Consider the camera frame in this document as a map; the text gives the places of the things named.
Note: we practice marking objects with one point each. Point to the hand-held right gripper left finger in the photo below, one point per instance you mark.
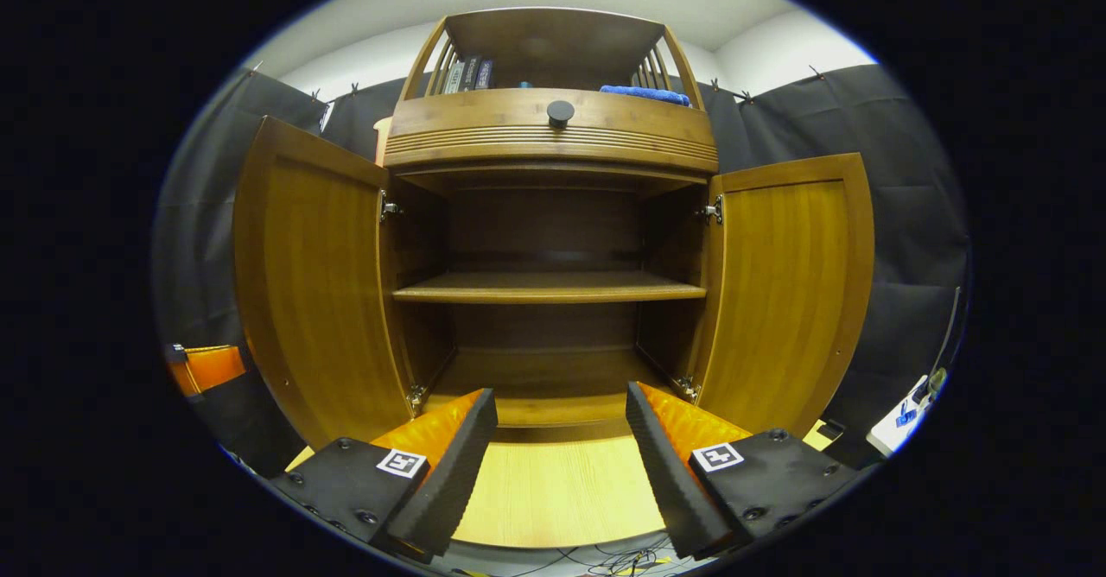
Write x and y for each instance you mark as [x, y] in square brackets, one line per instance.
[449, 473]

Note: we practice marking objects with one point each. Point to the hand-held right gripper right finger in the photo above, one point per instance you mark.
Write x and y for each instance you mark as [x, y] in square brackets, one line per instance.
[674, 482]

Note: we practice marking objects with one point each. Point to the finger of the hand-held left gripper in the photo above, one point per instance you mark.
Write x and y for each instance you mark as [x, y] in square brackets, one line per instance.
[212, 365]

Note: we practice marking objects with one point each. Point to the small black block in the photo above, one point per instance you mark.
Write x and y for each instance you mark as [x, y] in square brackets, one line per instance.
[830, 430]

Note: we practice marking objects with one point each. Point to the white side table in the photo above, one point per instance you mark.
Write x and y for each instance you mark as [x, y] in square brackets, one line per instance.
[894, 439]

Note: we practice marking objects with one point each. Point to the small blue plastic object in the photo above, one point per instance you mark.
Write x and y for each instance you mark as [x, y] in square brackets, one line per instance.
[906, 417]

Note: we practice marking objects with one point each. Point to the black backdrop cloth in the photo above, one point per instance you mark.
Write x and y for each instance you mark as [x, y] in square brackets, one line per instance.
[916, 240]

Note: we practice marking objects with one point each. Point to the wooden drawer with black knob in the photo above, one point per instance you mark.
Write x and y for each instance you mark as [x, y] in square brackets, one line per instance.
[467, 115]

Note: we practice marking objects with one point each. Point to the blue folded towel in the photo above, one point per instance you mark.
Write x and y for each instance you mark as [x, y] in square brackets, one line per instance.
[644, 94]

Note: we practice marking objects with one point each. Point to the dark blue book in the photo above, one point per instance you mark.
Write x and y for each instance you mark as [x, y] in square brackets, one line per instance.
[484, 74]

